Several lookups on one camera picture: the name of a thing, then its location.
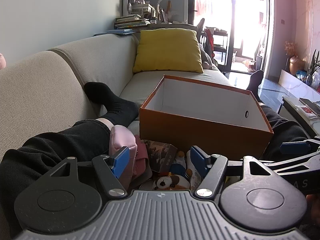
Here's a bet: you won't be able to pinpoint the yellow cushion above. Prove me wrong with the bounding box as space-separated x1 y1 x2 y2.
133 28 203 74

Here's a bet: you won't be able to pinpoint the black metal shelf rack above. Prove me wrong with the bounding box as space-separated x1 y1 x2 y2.
204 27 228 66

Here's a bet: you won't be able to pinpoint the blue duck figure toy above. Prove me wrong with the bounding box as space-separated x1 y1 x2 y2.
170 151 187 177

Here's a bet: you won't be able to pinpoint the right leg black trousers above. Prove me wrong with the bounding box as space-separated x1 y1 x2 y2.
246 69 312 161

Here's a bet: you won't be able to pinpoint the dark coffee table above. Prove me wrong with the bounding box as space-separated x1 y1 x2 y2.
278 96 319 138

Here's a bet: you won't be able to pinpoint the left leg black trousers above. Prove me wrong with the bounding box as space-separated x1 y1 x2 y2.
1 82 139 237

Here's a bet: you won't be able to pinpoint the stack of books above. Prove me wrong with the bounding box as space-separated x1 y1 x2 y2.
114 15 151 29

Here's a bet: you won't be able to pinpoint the brown plush dog toy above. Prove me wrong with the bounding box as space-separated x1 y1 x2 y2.
152 175 190 191

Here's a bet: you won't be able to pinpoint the white tv cabinet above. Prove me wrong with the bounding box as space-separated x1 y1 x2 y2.
278 70 320 101

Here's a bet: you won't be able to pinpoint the dark red cloth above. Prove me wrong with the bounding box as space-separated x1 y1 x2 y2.
130 135 152 189

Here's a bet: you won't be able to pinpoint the white printed packet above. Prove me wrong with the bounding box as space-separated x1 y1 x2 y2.
185 151 202 193

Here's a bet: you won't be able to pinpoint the pink fabric pouch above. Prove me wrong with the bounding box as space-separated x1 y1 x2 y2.
108 125 137 190

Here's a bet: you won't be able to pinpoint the beige fabric sofa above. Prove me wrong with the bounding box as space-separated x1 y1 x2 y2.
1 34 229 153

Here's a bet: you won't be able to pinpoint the leg black trousers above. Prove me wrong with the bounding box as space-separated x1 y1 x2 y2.
1 82 139 237
246 69 312 161

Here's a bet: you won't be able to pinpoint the orange cardboard box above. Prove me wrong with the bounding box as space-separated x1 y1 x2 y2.
139 75 273 160

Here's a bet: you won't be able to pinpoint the copper vase with flowers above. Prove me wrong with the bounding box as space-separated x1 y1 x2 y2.
285 41 305 76

